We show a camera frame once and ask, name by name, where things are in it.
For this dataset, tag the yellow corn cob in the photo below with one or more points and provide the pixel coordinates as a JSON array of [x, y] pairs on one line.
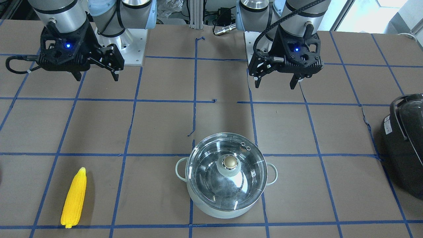
[[73, 206]]

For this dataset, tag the black rice cooker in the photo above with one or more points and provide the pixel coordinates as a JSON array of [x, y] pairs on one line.
[[402, 133]]

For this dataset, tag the silver cylindrical connector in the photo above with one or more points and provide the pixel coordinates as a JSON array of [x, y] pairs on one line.
[[224, 30]]

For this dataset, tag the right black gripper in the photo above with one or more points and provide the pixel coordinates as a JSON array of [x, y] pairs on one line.
[[91, 40]]

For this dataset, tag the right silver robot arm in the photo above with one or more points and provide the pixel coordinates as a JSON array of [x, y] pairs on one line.
[[111, 34]]

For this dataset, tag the aluminium frame post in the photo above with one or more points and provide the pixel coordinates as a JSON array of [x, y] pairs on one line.
[[196, 14]]

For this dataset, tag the glass pot lid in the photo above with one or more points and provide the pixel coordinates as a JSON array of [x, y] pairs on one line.
[[226, 171]]

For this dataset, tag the pale green steel pot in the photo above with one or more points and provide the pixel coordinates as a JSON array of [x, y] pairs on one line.
[[228, 205]]

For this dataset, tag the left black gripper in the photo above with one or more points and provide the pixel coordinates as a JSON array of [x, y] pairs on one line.
[[276, 44]]

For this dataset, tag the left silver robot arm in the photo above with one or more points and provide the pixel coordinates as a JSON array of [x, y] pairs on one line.
[[264, 16]]

